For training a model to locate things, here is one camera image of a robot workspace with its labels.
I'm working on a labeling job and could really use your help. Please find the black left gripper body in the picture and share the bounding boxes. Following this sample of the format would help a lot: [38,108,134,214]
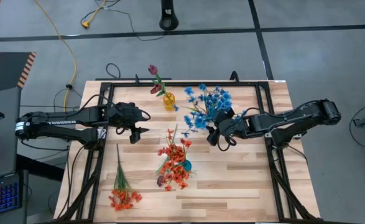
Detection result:
[107,101,144,136]

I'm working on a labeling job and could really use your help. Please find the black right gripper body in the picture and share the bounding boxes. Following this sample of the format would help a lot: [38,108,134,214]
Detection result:
[222,115,255,141]

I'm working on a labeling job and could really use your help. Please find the blue artificial flower bunch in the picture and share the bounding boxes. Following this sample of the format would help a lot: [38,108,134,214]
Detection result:
[197,83,233,113]
[173,83,208,112]
[182,108,220,138]

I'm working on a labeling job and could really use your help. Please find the orange artificial flower bunch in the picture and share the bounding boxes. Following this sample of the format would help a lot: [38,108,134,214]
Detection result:
[155,154,193,192]
[157,123,193,162]
[108,143,143,212]

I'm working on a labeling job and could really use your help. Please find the yellow glass vase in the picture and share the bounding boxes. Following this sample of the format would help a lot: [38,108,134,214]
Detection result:
[162,91,177,112]

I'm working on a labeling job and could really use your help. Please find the black desk foot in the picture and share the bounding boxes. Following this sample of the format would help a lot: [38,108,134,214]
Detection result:
[16,154,65,183]

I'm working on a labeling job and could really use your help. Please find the large black hazard-striped mat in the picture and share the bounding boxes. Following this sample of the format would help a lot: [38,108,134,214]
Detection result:
[0,52,37,96]

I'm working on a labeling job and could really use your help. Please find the grey desk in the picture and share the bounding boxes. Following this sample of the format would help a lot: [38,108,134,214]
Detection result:
[0,86,23,183]

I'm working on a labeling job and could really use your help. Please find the backlit keyboard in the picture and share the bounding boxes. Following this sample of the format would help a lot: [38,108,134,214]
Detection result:
[0,172,24,218]

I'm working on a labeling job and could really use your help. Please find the black aluminium table frame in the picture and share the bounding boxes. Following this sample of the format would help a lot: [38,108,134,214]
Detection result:
[56,70,323,224]

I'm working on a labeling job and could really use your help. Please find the black looped cable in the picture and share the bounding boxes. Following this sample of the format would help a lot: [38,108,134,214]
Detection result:
[106,63,121,80]

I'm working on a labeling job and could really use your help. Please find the long yellow cable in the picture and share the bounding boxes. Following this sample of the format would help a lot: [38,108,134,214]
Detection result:
[34,0,78,112]

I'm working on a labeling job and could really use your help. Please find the thin black floor cable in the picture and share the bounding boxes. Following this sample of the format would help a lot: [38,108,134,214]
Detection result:
[93,0,166,42]

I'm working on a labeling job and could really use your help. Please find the yellow cable with plug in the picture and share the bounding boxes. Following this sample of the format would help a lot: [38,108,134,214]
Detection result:
[81,0,108,30]

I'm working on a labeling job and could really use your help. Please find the black floor cable loop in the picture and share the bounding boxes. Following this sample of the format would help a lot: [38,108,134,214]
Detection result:
[349,105,365,149]

